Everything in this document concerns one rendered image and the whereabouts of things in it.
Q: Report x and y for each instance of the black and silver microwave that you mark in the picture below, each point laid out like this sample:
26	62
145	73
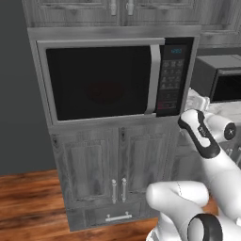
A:
175	78

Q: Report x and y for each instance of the grey wooden tall cabinet frame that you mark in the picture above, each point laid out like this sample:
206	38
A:
42	131

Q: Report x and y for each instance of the grey wooden drawer front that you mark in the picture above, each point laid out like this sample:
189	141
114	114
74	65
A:
94	216

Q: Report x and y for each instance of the grey wooden counter cupboards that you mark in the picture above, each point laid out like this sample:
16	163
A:
185	157

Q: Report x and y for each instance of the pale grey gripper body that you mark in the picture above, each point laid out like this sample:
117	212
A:
197	99

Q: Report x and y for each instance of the grey wooden wall cupboards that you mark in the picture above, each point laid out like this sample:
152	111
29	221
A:
221	22

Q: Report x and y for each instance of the grey wooden cupboard door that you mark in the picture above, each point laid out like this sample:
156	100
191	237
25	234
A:
147	157
72	11
86	166
163	11

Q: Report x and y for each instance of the microwave door with dark window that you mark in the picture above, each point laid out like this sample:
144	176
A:
100	81

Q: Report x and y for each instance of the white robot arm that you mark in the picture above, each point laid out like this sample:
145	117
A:
219	175

